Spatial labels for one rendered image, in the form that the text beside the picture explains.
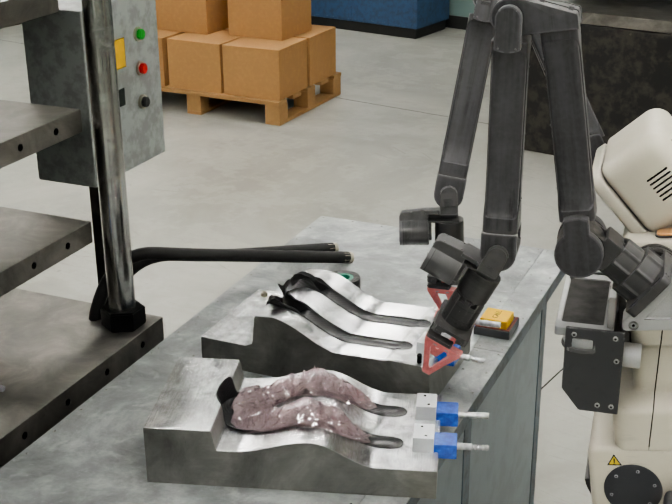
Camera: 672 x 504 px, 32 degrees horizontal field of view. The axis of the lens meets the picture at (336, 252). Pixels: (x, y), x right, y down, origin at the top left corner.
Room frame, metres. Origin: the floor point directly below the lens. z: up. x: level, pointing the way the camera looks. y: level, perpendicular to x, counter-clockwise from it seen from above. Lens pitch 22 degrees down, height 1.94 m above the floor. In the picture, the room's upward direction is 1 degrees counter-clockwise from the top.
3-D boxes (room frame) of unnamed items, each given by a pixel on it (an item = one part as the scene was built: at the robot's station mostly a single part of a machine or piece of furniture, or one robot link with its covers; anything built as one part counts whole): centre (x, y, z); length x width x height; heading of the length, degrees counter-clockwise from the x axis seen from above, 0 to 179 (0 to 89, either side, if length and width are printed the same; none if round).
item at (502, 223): (1.77, -0.27, 1.40); 0.11 x 0.06 x 0.43; 165
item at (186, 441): (1.83, 0.07, 0.86); 0.50 x 0.26 x 0.11; 83
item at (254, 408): (1.83, 0.06, 0.90); 0.26 x 0.18 x 0.08; 83
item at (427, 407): (1.86, -0.21, 0.86); 0.13 x 0.05 x 0.05; 83
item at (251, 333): (2.19, 0.00, 0.87); 0.50 x 0.26 x 0.14; 66
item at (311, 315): (2.17, -0.01, 0.92); 0.35 x 0.16 x 0.09; 66
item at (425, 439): (1.75, -0.20, 0.86); 0.13 x 0.05 x 0.05; 83
